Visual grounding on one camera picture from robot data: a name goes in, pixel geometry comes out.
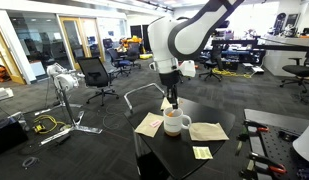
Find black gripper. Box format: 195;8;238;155
158;69;182;110

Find white ceramic mug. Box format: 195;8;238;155
162;106;193;137

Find pink sticky note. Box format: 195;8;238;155
149;119;163;129

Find yellow floor object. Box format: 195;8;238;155
139;53;154;61

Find beige cloth napkin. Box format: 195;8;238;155
188;122;230;142

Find dark office chair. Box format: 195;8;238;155
198;44;225;83

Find small black office chair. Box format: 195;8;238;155
126;42;143;70

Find blue office chair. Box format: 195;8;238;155
106;47;133;79

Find pale yellow printed note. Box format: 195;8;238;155
192;145;214;161

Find yellow orange machine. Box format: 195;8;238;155
119;35;144;48

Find black upright panels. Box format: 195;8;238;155
129;24;153;53

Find large black mesh office chair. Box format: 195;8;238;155
76;55;120;107

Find small white floor box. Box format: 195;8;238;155
251;65;266;74

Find white device on metal stand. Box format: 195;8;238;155
34;62;104;147

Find white counter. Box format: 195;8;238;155
262;34;309;78

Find black horizontal bar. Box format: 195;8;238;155
211;38;309;52

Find black clamp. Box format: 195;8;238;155
278;130;299;142

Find wooden framed glass door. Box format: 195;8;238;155
58;16;107;72

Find black office chair with armrests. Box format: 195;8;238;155
279;49;309;94

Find black tall machine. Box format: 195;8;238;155
272;12;288;36

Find black box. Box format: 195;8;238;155
0;116;29;157

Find white flat box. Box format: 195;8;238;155
0;87;15;103

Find orange robot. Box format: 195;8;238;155
0;64;11;83

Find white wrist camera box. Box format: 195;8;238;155
178;59;197;79

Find chrome tube frame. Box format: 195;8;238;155
123;82;166;115

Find long yellow cable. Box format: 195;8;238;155
211;67;254;80

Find orange handled bar clamp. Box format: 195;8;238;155
243;119;270;133
238;151;288;178

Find yellow floor cable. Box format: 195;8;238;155
33;114;67;135

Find black cable coil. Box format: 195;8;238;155
21;156;40;169

